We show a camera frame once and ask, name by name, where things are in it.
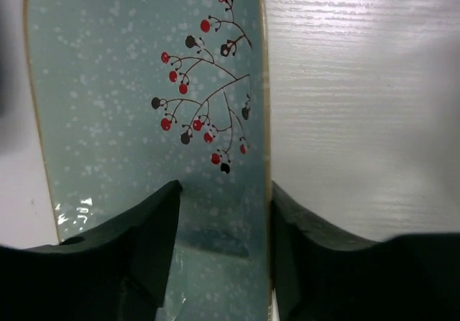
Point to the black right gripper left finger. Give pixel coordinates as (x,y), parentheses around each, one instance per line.
(115,271)

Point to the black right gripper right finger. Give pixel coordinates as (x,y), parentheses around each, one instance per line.
(322,272)

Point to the pale green plate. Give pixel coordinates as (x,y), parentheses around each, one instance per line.
(131,94)

